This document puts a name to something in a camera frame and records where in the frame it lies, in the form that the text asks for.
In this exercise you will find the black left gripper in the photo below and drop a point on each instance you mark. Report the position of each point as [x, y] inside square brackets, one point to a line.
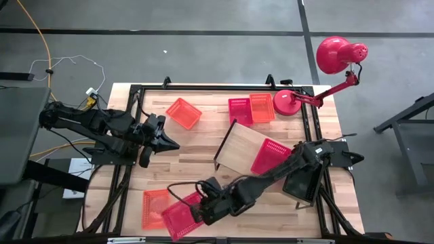
[149, 130]

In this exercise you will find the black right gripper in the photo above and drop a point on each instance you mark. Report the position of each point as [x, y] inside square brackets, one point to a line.
[213, 203]

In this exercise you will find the orange plastic slotted basket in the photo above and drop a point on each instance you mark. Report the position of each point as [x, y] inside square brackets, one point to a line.
[262, 107]
[183, 113]
[152, 210]

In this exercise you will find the red plastic slotted basket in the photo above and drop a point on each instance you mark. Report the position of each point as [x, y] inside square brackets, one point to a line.
[179, 222]
[271, 156]
[240, 112]

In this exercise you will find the black plastic slotted basket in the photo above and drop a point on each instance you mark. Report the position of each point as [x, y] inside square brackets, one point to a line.
[301, 184]

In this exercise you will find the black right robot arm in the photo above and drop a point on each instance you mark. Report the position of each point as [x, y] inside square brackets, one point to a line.
[268, 181]

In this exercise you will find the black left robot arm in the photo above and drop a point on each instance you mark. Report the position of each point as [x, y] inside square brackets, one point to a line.
[84, 120]

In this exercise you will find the white power adapter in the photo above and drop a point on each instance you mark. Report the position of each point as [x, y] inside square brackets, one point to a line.
[91, 91]

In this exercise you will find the white paper sheet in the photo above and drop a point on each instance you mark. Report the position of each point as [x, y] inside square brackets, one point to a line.
[76, 176]

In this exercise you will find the grey side table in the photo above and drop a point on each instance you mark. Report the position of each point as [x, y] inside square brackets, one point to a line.
[20, 135]

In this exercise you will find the black floor bar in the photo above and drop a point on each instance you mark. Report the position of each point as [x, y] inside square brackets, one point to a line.
[15, 76]

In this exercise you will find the red desk lamp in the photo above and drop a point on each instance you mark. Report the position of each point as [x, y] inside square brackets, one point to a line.
[335, 54]

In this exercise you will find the grey metal stand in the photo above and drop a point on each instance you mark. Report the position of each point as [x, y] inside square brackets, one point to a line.
[410, 142]

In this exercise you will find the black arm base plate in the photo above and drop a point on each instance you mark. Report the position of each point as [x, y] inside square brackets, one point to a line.
[340, 152]
[101, 159]

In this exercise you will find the black metal table frame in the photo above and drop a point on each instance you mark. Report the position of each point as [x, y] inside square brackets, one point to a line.
[203, 87]

